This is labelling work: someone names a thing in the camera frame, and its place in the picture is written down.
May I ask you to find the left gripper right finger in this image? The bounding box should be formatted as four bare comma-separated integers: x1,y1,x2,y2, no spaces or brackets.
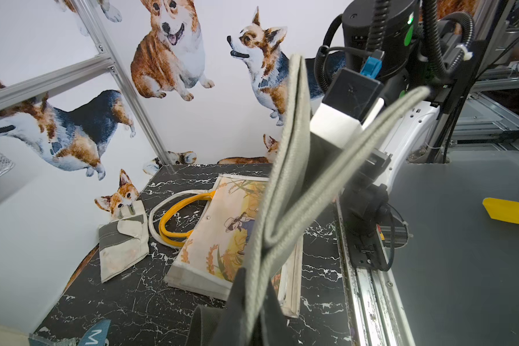
261,281,297,346

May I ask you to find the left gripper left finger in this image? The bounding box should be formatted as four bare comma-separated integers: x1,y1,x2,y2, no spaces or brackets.
209,268,247,346

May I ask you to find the small folded cream grey pouch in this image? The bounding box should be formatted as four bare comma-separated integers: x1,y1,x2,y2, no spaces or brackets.
98,200,149,283

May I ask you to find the cream bag with blue print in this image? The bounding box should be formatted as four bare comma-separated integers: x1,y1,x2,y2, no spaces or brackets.
0,319,112,346

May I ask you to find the grey-green canvas bag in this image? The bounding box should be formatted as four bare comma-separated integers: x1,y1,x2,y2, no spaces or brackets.
185,53,432,346

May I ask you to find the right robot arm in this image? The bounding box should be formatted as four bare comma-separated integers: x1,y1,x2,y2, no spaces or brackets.
306,1,482,272

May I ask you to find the cream bag with yellow handles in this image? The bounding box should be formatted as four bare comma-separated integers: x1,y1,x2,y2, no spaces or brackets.
158,174,304,304

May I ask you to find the yellow plastic scraper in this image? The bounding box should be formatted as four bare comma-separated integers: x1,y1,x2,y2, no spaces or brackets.
482,198,519,225

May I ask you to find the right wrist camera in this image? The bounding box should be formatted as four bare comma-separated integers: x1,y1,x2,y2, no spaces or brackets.
310,69,384,149

